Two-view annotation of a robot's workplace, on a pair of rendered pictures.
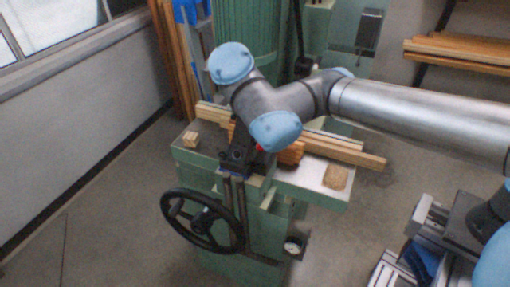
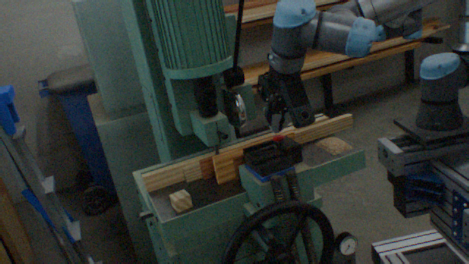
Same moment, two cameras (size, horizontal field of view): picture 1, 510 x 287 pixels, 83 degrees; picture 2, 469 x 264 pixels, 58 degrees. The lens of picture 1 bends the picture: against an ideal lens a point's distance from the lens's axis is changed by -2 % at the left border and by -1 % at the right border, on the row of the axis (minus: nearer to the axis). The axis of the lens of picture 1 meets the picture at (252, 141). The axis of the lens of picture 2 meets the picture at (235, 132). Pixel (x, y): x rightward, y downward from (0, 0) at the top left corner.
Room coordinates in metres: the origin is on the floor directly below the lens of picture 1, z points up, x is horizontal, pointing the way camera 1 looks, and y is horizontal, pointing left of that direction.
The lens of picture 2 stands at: (-0.06, 0.71, 1.44)
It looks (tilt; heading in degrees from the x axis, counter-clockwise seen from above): 22 degrees down; 318
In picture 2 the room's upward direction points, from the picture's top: 10 degrees counter-clockwise
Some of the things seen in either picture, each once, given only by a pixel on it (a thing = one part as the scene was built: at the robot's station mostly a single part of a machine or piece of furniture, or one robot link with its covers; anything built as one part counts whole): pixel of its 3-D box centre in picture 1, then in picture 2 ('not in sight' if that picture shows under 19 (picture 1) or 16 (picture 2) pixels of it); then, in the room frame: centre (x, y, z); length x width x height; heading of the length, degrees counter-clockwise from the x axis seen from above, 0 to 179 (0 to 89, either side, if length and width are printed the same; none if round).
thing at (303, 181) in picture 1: (257, 165); (263, 184); (0.66, -0.02, 0.87); 0.61 x 0.30 x 0.06; 67
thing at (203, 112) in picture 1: (271, 129); (242, 151); (0.78, -0.07, 0.93); 0.60 x 0.02 x 0.05; 67
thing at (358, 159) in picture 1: (296, 141); (273, 145); (0.72, -0.14, 0.92); 0.56 x 0.02 x 0.04; 67
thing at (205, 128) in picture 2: not in sight; (210, 127); (0.81, 0.01, 1.03); 0.14 x 0.07 x 0.09; 157
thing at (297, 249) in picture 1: (293, 245); (345, 245); (0.50, -0.14, 0.65); 0.06 x 0.04 x 0.08; 67
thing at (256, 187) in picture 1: (246, 174); (275, 182); (0.58, 0.02, 0.92); 0.15 x 0.13 x 0.09; 67
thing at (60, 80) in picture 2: not in sight; (105, 133); (2.68, -0.53, 0.48); 0.64 x 0.54 x 0.97; 69
